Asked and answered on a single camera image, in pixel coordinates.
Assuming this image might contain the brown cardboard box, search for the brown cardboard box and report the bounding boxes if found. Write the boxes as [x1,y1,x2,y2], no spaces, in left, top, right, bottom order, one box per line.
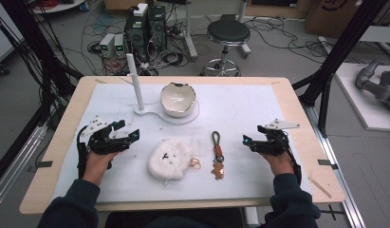
[304,0,390,40]

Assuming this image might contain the person's left hand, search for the person's left hand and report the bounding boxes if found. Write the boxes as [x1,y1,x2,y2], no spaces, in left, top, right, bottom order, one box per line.
[83,149,120,186]

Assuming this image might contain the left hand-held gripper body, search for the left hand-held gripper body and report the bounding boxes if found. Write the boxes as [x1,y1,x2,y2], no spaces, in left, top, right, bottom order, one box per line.
[79,115,134,156]

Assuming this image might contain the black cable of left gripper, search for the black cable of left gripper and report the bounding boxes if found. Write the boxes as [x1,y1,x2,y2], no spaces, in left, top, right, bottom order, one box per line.
[76,125,90,181]

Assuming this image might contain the black tape strip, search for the black tape strip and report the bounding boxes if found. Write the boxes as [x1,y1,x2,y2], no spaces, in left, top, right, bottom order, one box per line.
[28,160,54,174]
[317,159,339,171]

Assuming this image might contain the white eggshell-shaped bowl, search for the white eggshell-shaped bowl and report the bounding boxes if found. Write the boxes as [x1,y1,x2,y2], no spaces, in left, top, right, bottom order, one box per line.
[159,82,197,119]

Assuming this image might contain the green loop bear keychain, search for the green loop bear keychain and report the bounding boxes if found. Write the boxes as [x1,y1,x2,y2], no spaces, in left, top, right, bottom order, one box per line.
[210,130,226,181]

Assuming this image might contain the person's dark-clothed lap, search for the person's dark-clothed lap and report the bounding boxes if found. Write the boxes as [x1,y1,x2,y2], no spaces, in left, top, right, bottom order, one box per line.
[103,207,245,228]

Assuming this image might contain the white power strip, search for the white power strip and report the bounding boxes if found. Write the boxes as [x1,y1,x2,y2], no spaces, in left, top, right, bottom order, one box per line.
[132,2,149,18]

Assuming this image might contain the white floor platform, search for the white floor platform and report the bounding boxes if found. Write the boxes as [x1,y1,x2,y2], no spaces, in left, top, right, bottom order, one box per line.
[334,62,390,132]

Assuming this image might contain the white stand with pole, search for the white stand with pole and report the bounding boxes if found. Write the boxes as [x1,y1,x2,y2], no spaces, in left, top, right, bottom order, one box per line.
[125,52,201,125]

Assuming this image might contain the thin wooden stick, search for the thin wooden stick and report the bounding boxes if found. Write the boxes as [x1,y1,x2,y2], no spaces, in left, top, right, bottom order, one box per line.
[307,176,333,200]

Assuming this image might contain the person's right hand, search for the person's right hand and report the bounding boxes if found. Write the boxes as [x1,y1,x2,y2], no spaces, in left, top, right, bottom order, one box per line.
[261,151,295,177]

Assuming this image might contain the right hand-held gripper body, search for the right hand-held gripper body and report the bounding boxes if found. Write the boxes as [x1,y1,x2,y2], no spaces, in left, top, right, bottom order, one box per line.
[254,118,301,157]

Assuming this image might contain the black round stool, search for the black round stool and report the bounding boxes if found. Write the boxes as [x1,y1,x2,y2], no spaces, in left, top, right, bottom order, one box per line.
[200,19,252,77]

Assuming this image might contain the black computer tower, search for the black computer tower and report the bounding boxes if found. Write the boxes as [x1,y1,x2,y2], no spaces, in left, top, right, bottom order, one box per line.
[148,5,168,51]
[123,11,150,63]

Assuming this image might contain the orange hair tie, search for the orange hair tie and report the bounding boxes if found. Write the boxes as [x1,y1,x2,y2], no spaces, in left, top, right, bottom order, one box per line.
[189,157,202,171]

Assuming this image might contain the white fluffy plush pouch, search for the white fluffy plush pouch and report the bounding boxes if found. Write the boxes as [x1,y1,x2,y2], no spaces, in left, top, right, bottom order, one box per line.
[147,138,194,182]

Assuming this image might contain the grey power supply unit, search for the grey power supply unit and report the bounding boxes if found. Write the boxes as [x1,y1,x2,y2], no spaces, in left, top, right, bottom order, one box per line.
[113,33,126,59]
[99,32,116,59]

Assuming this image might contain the white table mat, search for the white table mat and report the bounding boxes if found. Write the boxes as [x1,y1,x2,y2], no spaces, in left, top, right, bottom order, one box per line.
[52,82,313,204]

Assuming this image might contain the black metal frame post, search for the black metal frame post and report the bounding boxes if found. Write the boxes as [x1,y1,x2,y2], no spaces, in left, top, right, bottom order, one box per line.
[291,0,386,139]
[0,0,84,134]

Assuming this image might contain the light wooden table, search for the light wooden table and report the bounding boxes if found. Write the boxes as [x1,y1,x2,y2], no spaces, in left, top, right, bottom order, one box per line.
[19,75,346,216]

